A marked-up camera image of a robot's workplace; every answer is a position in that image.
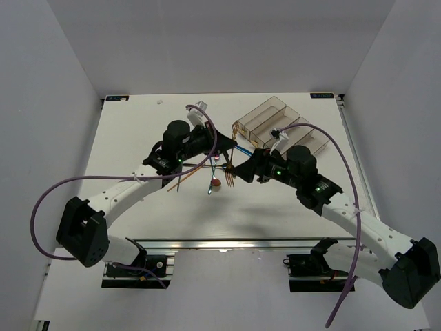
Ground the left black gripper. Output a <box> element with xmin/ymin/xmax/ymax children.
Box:
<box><xmin>177</xmin><ymin>121</ymin><xmax>236</xmax><ymax>163</ymax></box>

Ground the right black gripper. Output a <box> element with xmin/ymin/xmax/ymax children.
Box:
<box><xmin>231</xmin><ymin>147</ymin><xmax>301</xmax><ymax>190</ymax></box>

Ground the ornate gold fork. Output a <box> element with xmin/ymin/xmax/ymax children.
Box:
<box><xmin>225</xmin><ymin>121</ymin><xmax>240</xmax><ymax>188</ymax></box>

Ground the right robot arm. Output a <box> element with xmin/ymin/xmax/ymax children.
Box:
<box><xmin>234</xmin><ymin>146</ymin><xmax>440</xmax><ymax>309</ymax></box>

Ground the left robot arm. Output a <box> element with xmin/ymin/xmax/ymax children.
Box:
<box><xmin>56</xmin><ymin>120</ymin><xmax>237</xmax><ymax>275</ymax></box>

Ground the black knife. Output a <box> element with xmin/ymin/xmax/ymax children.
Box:
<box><xmin>223</xmin><ymin>151</ymin><xmax>231</xmax><ymax>165</ymax></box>

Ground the blue knife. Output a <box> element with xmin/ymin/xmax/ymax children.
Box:
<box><xmin>234</xmin><ymin>146</ymin><xmax>253</xmax><ymax>157</ymax></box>

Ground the black spoon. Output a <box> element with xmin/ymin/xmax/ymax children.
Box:
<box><xmin>183</xmin><ymin>163</ymin><xmax>227</xmax><ymax>170</ymax></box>

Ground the clear four-compartment organizer tray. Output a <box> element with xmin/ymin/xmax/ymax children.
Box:
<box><xmin>237</xmin><ymin>96</ymin><xmax>329</xmax><ymax>157</ymax></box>

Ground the iridescent fork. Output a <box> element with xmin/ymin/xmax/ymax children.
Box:
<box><xmin>207</xmin><ymin>155</ymin><xmax>221</xmax><ymax>195</ymax></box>

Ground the orange chopstick diagonal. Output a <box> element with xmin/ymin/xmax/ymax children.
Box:
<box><xmin>167</xmin><ymin>167</ymin><xmax>202</xmax><ymax>192</ymax></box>

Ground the right blue label sticker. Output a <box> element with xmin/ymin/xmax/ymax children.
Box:
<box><xmin>309</xmin><ymin>92</ymin><xmax>335</xmax><ymax>99</ymax></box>

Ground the blue label sticker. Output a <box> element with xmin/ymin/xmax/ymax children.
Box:
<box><xmin>309</xmin><ymin>92</ymin><xmax>335</xmax><ymax>99</ymax></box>
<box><xmin>105</xmin><ymin>95</ymin><xmax>129</xmax><ymax>102</ymax></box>

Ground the left blue label sticker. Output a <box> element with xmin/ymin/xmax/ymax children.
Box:
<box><xmin>105</xmin><ymin>95</ymin><xmax>129</xmax><ymax>102</ymax></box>

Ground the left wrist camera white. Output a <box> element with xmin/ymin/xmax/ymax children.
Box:
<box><xmin>185</xmin><ymin>101</ymin><xmax>207</xmax><ymax>128</ymax></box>

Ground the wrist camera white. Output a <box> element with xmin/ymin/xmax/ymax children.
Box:
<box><xmin>270</xmin><ymin>128</ymin><xmax>289</xmax><ymax>154</ymax></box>
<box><xmin>185</xmin><ymin>101</ymin><xmax>207</xmax><ymax>128</ymax></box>

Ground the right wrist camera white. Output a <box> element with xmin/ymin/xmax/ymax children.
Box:
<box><xmin>270</xmin><ymin>128</ymin><xmax>289</xmax><ymax>154</ymax></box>

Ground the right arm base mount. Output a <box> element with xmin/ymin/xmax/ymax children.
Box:
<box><xmin>283</xmin><ymin>238</ymin><xmax>348</xmax><ymax>294</ymax></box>

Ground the aluminium table rail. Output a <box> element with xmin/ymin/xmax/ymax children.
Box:
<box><xmin>130</xmin><ymin>237</ymin><xmax>359</xmax><ymax>250</ymax></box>

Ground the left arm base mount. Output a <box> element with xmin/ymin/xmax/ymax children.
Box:
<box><xmin>101</xmin><ymin>236</ymin><xmax>174</xmax><ymax>289</ymax></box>

